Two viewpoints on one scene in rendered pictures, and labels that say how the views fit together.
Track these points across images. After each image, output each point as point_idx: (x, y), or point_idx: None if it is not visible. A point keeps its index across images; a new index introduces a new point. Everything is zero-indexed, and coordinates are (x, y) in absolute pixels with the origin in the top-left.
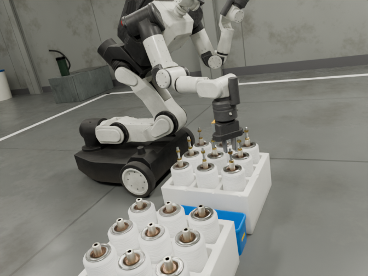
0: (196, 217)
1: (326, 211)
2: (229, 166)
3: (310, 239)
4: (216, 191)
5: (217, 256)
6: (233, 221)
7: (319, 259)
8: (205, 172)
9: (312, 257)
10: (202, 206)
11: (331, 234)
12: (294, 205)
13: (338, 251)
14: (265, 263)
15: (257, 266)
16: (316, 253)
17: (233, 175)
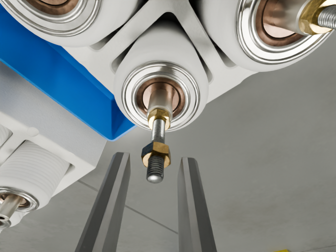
0: (0, 203)
1: (279, 112)
2: (161, 76)
3: (212, 134)
4: (96, 72)
5: (52, 196)
6: (94, 167)
7: (192, 153)
8: (39, 33)
9: (189, 149)
10: (4, 219)
11: (234, 140)
12: (273, 71)
13: (215, 156)
14: (143, 132)
15: (132, 131)
16: (196, 148)
17: (140, 127)
